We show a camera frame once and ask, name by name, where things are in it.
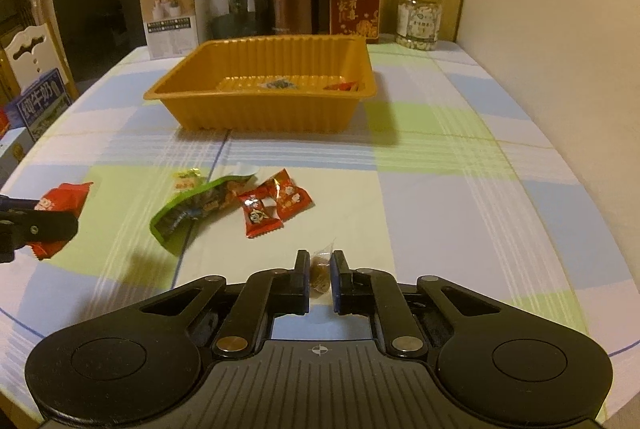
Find small brown clear-wrapped candy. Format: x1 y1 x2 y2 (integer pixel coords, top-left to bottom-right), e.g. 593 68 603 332
309 241 334 298

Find red double-happiness candy pack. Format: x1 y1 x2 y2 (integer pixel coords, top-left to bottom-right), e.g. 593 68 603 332
27 182 92 260

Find red candy with cartoon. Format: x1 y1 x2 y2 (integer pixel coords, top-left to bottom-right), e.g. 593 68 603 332
238 186 283 238

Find small red candy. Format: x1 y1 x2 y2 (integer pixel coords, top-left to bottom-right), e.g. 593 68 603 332
265 169 314 222

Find green white snack bag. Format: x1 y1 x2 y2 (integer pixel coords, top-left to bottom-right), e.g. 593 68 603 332
149 164 258 256

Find yellow green candy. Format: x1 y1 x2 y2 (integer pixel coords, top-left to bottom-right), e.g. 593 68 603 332
172 168 206 194

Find large red snack pack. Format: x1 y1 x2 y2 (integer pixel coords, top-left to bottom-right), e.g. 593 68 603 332
323 80 359 92

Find clear snack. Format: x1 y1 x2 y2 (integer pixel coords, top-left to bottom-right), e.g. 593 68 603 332
258 77 298 90

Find white blue box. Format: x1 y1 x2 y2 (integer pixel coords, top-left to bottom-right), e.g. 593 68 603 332
0 127 34 186

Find red box on floor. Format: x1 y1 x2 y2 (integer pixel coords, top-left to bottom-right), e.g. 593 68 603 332
0 110 11 138

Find blue milk carton box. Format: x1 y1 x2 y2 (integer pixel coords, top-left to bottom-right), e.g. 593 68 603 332
16 68 72 141

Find checkered tablecloth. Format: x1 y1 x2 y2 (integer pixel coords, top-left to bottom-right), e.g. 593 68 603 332
1 42 639 428

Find white chair back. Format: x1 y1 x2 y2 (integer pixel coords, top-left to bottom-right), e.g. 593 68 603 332
6 24 70 92

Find orange plastic tray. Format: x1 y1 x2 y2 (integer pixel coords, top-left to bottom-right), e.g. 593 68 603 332
143 35 378 134

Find black chair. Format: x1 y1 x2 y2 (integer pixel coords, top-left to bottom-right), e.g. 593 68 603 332
52 0 145 86

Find white humidifier box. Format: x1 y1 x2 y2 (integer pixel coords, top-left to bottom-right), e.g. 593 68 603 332
140 0 212 59

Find green glass jar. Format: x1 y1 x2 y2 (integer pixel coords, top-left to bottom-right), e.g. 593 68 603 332
208 0 268 39

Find clear jar with pills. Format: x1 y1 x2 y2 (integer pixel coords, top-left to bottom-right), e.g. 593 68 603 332
395 0 442 51

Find red gift box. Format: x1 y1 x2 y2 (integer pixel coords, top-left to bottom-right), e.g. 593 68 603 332
329 0 381 44

